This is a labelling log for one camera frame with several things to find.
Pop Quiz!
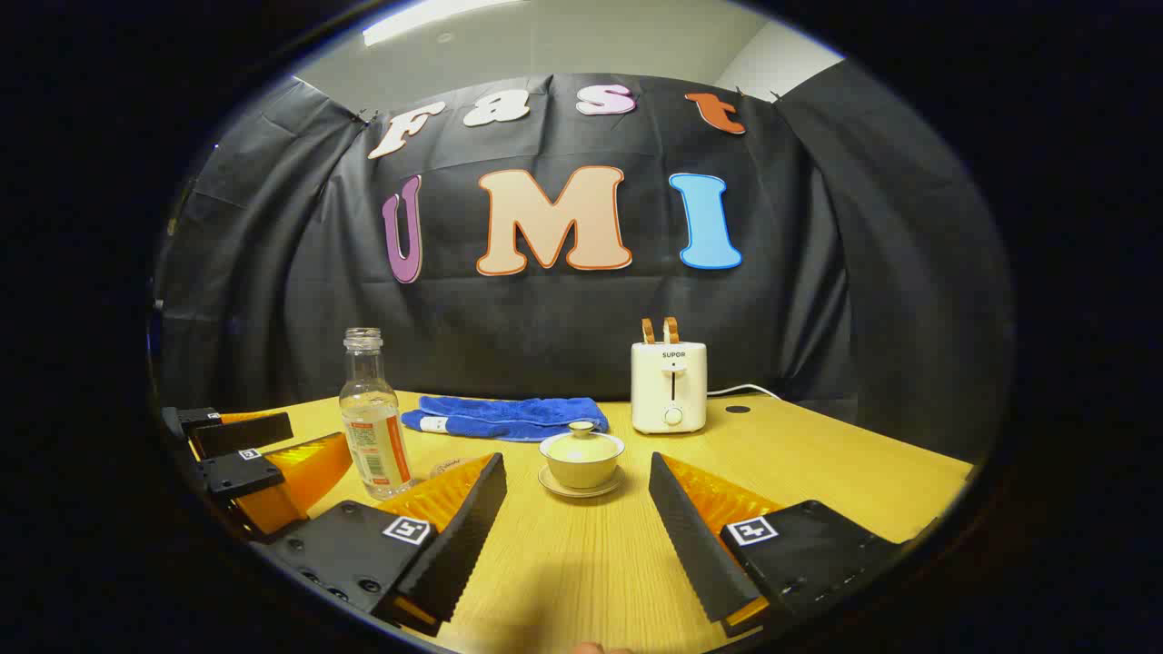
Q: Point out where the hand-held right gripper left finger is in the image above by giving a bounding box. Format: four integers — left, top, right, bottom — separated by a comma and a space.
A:
254, 452, 508, 637

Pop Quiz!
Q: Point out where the blue towel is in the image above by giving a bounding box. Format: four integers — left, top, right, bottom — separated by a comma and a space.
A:
401, 395, 610, 443

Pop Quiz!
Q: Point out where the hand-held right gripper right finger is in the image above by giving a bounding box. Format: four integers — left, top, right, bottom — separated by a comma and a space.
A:
649, 451, 914, 637

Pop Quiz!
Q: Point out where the cream saucer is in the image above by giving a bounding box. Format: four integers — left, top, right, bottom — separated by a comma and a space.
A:
538, 463, 626, 500

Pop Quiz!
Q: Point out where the cream teacup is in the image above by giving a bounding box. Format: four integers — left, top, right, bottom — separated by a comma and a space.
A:
540, 432, 626, 490

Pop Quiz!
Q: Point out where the cream teacup lid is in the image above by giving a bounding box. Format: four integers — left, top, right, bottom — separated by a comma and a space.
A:
549, 421, 617, 457

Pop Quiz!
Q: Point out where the clear water bottle orange label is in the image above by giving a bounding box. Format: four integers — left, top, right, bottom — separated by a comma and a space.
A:
339, 328, 417, 501

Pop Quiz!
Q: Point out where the cream toaster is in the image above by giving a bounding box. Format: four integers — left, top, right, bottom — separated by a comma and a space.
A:
631, 341, 709, 435

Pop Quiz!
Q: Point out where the black backdrop cloth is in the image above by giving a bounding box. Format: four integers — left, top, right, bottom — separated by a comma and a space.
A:
150, 59, 1014, 464

